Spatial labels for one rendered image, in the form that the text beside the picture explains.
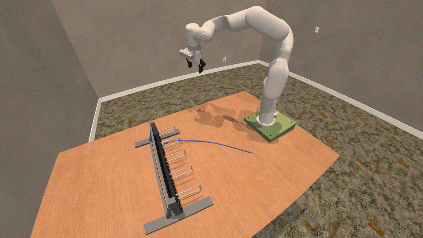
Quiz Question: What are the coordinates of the grey free-standing rack with steel rings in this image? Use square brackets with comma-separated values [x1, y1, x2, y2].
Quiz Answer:
[135, 121, 214, 235]

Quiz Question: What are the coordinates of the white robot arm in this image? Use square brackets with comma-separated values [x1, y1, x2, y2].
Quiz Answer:
[179, 6, 293, 127]

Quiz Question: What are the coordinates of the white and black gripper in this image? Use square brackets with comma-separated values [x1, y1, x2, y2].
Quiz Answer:
[186, 49, 206, 73]

